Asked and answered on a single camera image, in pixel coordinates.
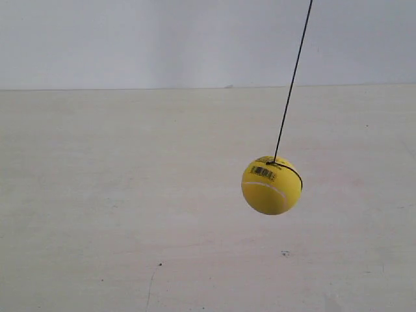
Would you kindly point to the yellow tennis ball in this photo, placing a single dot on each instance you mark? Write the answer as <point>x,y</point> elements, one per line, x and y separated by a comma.
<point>271,186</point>

